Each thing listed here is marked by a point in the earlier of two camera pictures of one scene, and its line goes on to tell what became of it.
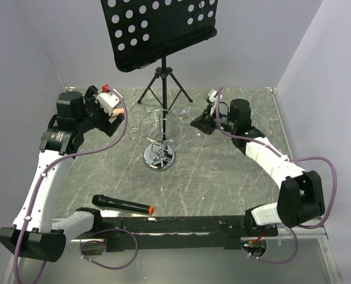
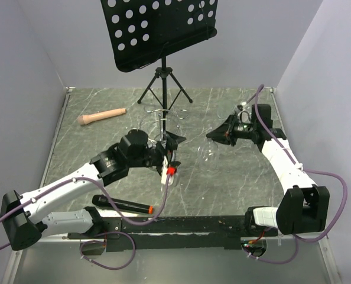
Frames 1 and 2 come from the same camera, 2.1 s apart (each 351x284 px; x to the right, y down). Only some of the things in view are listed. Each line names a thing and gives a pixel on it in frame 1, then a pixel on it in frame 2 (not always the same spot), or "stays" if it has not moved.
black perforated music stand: [143, 31] stays
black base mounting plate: [194, 232] stays
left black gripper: [106, 125] → [172, 142]
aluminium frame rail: [288, 257] stays
